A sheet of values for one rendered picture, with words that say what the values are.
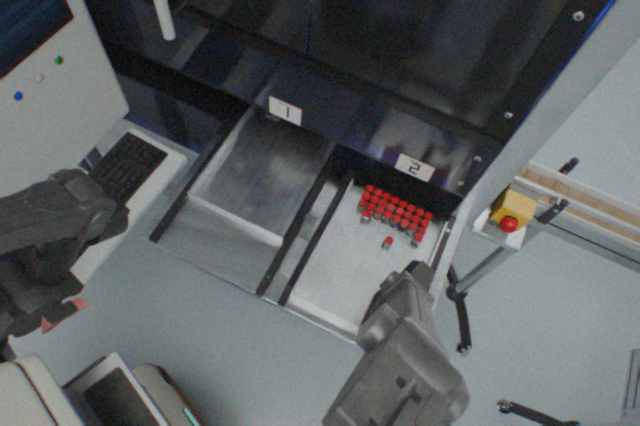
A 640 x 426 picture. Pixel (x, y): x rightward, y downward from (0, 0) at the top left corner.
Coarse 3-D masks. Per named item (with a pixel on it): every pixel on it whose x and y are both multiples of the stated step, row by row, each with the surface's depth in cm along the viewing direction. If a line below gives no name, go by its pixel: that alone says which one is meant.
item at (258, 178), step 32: (256, 128) 126; (288, 128) 127; (224, 160) 121; (256, 160) 122; (288, 160) 123; (320, 160) 124; (192, 192) 114; (224, 192) 117; (256, 192) 118; (288, 192) 118; (256, 224) 110; (288, 224) 111
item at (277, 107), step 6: (270, 96) 110; (270, 102) 112; (276, 102) 111; (282, 102) 110; (270, 108) 114; (276, 108) 113; (282, 108) 112; (294, 108) 110; (276, 114) 115; (282, 114) 114; (294, 114) 112; (300, 114) 111; (288, 120) 115; (294, 120) 114; (300, 120) 113
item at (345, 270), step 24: (360, 192) 120; (336, 216) 117; (360, 216) 117; (336, 240) 114; (360, 240) 114; (408, 240) 115; (432, 240) 116; (312, 264) 110; (336, 264) 111; (360, 264) 111; (384, 264) 112; (312, 288) 108; (336, 288) 108; (360, 288) 109; (336, 312) 106; (360, 312) 106
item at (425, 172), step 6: (402, 156) 107; (402, 162) 109; (408, 162) 108; (414, 162) 107; (402, 168) 110; (408, 168) 109; (420, 168) 107; (426, 168) 106; (432, 168) 106; (414, 174) 110; (420, 174) 109; (426, 174) 108; (426, 180) 110
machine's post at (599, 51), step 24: (624, 0) 60; (600, 24) 64; (624, 24) 62; (576, 48) 69; (600, 48) 66; (624, 48) 65; (576, 72) 71; (600, 72) 69; (552, 96) 76; (576, 96) 74; (528, 120) 83; (552, 120) 80; (504, 144) 91; (528, 144) 87; (504, 168) 95; (480, 192) 105; (456, 216) 117
